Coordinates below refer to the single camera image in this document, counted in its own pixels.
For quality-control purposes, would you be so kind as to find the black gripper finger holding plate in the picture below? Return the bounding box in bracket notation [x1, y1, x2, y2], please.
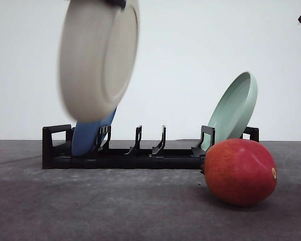
[103, 0, 126, 11]

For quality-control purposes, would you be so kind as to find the white plate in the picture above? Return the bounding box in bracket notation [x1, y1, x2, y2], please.
[59, 0, 140, 123]

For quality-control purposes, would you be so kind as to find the red pomegranate fruit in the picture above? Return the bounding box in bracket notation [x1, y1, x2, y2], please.
[203, 139, 277, 207]

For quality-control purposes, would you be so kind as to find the green plate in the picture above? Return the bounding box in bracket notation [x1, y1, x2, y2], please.
[203, 72, 258, 151]

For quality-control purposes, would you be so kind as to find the blue plate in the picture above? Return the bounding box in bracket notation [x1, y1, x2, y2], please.
[72, 106, 117, 157]

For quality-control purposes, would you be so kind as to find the black plastic dish rack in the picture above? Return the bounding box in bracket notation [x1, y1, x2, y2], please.
[42, 125, 259, 169]

